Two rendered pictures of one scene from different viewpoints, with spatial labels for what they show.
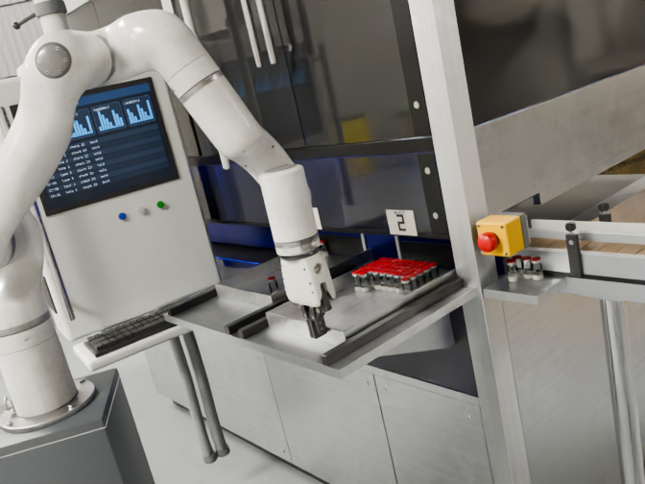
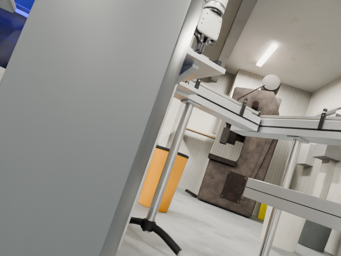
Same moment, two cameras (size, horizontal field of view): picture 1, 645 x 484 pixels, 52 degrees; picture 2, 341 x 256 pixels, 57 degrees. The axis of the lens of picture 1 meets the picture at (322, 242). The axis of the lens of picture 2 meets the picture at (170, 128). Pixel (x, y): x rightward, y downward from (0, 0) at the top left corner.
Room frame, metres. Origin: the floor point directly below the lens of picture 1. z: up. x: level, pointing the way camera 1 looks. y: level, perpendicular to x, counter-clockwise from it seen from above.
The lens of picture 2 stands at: (0.99, 1.20, 0.45)
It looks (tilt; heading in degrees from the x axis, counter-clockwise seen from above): 7 degrees up; 281
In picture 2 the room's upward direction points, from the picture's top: 19 degrees clockwise
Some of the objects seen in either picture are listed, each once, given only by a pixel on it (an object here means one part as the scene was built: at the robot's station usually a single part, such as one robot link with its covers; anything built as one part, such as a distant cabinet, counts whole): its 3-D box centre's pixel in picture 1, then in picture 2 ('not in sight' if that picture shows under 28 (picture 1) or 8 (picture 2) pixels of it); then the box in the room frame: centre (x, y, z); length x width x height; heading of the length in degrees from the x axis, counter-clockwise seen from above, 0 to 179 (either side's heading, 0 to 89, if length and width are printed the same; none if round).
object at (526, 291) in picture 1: (528, 284); (183, 88); (1.30, -0.40, 0.87); 0.14 x 0.13 x 0.02; 127
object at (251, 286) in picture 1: (294, 272); not in sight; (1.68, 0.09, 0.90); 0.34 x 0.26 x 0.04; 127
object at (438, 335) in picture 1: (394, 348); (170, 83); (1.30, -0.10, 0.79); 0.34 x 0.03 x 0.13; 127
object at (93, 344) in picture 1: (157, 320); not in sight; (1.79, 0.51, 0.82); 0.40 x 0.14 x 0.02; 120
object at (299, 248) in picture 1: (298, 244); (214, 10); (1.20, 0.05, 1.09); 0.09 x 0.08 x 0.03; 37
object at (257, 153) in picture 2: not in sight; (240, 139); (0.73, -5.73, 1.51); 1.57 x 1.38 x 3.02; 8
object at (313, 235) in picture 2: not in sight; (313, 223); (-0.67, -4.10, 0.36); 0.58 x 0.56 x 0.71; 98
